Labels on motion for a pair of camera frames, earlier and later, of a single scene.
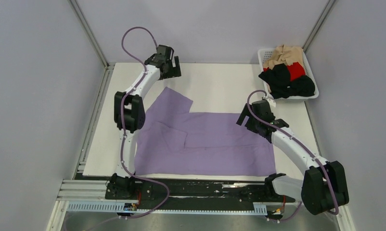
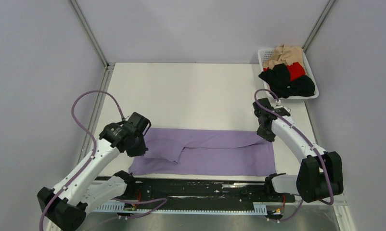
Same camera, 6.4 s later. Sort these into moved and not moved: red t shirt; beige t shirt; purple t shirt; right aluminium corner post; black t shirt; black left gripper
Moved: purple t shirt; black left gripper
Not moved: right aluminium corner post; beige t shirt; black t shirt; red t shirt
